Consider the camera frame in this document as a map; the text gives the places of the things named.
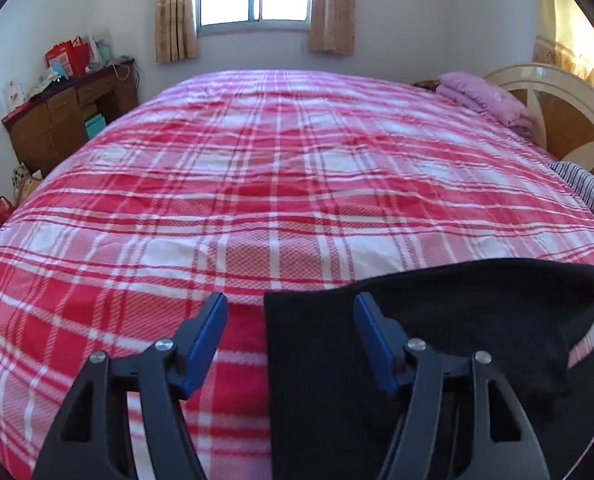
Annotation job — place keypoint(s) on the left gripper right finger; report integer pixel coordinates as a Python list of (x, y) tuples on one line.
[(459, 417)]

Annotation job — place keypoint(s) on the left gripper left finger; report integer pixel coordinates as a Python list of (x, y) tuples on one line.
[(90, 436)]

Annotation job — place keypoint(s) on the black pants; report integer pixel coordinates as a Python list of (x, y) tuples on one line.
[(329, 420)]

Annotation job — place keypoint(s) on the red plaid bed sheet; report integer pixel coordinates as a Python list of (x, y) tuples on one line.
[(244, 182)]

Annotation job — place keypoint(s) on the brown wooden desk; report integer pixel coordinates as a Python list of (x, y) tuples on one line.
[(49, 128)]

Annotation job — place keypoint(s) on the cream and wood headboard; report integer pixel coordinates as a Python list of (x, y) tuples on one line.
[(562, 106)]

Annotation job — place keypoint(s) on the folded pink blanket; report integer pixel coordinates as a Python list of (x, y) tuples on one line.
[(483, 97)]

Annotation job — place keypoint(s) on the red gift bag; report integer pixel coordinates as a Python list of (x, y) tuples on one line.
[(73, 55)]

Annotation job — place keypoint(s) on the yellow curtain by headboard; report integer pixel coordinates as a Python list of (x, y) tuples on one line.
[(565, 39)]

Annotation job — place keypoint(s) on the left beige curtain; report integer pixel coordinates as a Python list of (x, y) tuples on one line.
[(175, 31)]

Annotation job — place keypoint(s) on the beige curtain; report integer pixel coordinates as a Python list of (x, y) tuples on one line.
[(175, 31), (332, 27)]

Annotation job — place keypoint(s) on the right beige curtain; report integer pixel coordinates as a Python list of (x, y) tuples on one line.
[(332, 27)]

